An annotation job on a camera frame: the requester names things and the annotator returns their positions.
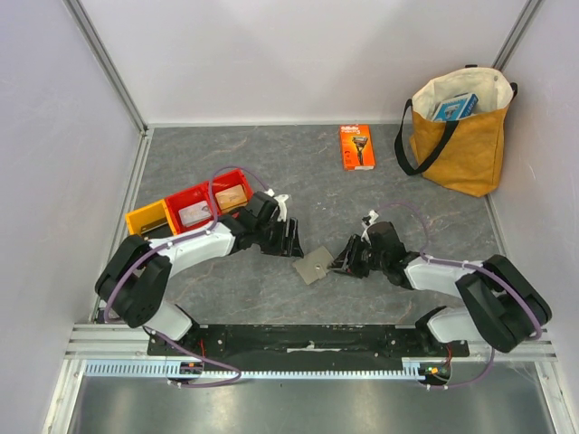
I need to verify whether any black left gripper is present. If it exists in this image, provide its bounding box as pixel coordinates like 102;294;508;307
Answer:
254;216;303;259

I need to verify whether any grey card holder wallet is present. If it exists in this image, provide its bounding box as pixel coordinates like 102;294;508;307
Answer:
292;246;334;285

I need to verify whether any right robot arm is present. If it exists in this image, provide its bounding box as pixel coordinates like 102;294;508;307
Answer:
329;222;553;356

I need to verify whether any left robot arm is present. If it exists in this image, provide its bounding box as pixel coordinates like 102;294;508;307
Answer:
95;190;304;355

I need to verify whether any gold card in bin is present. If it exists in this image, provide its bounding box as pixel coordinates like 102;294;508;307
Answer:
214;184;248;213

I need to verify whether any grey card in bin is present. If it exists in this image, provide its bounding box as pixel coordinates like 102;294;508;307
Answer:
178;201;212;227

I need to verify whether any dark card in yellow bin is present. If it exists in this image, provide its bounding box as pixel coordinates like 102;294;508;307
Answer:
141;223;173;240

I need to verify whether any red bin far right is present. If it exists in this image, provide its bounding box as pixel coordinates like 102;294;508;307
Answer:
207;168;253;215

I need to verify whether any red bin near yellow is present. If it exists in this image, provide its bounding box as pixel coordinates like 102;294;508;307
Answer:
164;182;212;235

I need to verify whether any orange razor box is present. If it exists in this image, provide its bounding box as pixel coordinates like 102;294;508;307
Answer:
339;124;375;171

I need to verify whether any tan tote bag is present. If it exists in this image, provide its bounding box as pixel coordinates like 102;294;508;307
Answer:
394;65;518;197

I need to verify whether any blue razor box in bag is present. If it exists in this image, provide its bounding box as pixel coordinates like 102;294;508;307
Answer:
431;92;479;122

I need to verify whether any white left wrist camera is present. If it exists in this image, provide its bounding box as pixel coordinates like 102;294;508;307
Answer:
266;188;291;222

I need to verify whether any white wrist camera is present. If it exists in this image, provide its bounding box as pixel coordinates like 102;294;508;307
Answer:
266;188;291;222
361;210;379;242

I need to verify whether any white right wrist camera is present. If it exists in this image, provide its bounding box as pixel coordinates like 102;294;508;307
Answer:
361;210;379;242

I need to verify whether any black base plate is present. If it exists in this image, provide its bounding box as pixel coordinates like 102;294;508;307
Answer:
147;323;470;373

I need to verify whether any white cable duct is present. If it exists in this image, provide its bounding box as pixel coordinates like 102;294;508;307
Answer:
84;360;428;381

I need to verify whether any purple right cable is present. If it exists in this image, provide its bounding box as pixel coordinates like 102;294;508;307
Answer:
375;202;544;391

